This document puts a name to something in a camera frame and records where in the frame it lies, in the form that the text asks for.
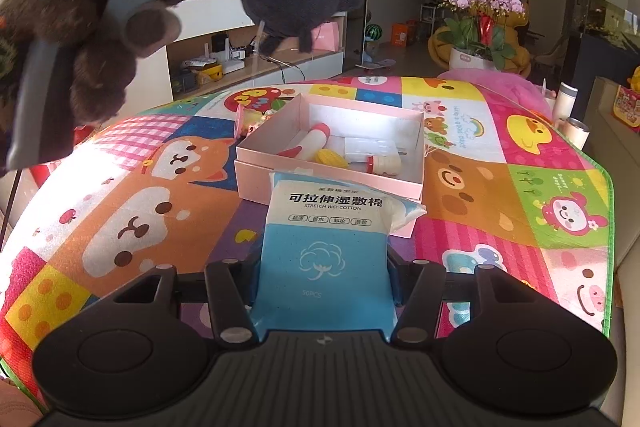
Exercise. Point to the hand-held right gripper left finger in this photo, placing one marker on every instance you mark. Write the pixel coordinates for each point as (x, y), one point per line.
(225, 297)

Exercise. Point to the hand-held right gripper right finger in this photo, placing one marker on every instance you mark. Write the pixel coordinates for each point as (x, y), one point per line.
(417, 297)

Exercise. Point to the black plush toy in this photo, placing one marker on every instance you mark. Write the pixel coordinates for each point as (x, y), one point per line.
(295, 2)

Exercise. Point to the blue white cotton pad pack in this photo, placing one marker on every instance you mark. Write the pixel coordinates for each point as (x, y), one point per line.
(325, 232)

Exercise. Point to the pink cardboard box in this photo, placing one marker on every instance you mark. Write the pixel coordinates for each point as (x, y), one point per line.
(252, 179)

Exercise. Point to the small white bottle red cap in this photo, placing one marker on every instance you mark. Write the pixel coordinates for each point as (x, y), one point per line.
(387, 165)

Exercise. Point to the pink squishy toy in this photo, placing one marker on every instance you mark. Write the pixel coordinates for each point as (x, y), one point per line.
(255, 124)

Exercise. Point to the white plastic adapter box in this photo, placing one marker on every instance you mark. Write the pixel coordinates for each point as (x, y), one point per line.
(370, 146)

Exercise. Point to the yellow corn toy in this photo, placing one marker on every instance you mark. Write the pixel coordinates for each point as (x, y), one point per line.
(332, 158)

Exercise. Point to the white tube red cap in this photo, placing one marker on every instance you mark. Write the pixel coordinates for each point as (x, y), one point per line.
(320, 128)

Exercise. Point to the person's left hand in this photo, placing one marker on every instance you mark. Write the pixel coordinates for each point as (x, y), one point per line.
(50, 12)

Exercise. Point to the pink gift bag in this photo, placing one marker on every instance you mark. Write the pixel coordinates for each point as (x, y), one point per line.
(330, 36)

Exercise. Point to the yellow box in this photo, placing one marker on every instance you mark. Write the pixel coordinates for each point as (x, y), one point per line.
(209, 74)

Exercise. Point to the watermelon ball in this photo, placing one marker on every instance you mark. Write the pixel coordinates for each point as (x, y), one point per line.
(374, 33)

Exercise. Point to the colourful cartoon play mat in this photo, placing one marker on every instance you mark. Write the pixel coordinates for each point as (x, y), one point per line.
(475, 207)

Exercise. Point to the orange bag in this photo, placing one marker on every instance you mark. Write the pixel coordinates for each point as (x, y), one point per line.
(402, 35)

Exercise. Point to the white stool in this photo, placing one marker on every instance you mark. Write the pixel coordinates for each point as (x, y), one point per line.
(430, 17)

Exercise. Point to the potted purple orchid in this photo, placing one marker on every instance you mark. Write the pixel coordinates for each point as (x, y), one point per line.
(480, 22)

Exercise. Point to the pink blanket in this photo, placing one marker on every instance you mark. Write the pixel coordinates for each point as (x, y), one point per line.
(500, 87)

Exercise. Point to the metal cup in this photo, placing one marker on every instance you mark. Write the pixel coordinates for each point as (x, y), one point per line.
(577, 133)

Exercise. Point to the yellow plush chair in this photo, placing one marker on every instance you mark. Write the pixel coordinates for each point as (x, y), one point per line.
(515, 52)

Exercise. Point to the white jar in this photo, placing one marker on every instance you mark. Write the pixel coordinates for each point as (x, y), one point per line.
(565, 102)

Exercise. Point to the yellow toy package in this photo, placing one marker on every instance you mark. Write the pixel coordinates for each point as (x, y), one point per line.
(629, 99)

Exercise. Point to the dark glass aquarium cabinet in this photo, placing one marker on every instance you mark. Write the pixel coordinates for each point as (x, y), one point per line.
(610, 22)

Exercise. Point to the white wall cabinet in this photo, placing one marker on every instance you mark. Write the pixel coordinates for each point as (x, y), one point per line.
(210, 17)

